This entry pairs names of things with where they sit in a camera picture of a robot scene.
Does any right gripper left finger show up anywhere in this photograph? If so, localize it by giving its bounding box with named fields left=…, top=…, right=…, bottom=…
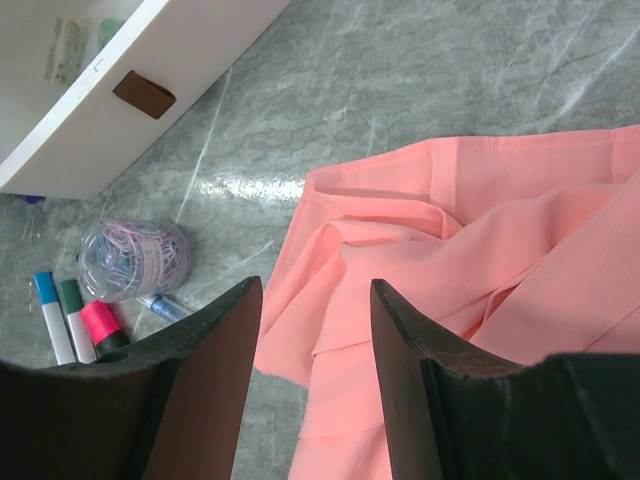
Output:
left=49, top=275, right=264, bottom=480

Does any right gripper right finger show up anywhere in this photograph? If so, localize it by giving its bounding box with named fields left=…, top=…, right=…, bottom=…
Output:
left=371, top=279, right=545, bottom=479

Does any white bottom drawer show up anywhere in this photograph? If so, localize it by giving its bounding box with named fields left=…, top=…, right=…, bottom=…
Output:
left=1, top=1, right=285, bottom=199

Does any white eraser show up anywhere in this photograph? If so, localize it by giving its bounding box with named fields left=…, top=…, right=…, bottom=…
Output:
left=44, top=17, right=88, bottom=87

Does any green mint highlighter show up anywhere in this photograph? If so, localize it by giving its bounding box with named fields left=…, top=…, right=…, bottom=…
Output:
left=97, top=18, right=126, bottom=51

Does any black pink highlighter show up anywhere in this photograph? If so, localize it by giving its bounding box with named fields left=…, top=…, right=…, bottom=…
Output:
left=80, top=301, right=130, bottom=359

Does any blue whiteboard pen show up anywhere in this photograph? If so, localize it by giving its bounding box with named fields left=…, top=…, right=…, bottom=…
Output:
left=137, top=295, right=193, bottom=323

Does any green cap white marker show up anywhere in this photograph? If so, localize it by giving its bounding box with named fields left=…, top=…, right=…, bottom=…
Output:
left=59, top=279, right=97, bottom=364

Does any pink cloth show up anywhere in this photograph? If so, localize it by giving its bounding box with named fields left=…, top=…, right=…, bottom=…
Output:
left=255, top=126, right=639, bottom=479

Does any clear paperclip jar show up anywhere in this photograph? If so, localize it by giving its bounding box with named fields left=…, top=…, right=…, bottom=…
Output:
left=77, top=218, right=191, bottom=303

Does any blue cap white marker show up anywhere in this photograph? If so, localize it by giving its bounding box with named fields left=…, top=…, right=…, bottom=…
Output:
left=34, top=271, right=75, bottom=365

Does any black purple highlighter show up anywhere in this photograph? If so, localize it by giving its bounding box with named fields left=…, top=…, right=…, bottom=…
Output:
left=17, top=195, right=45, bottom=205

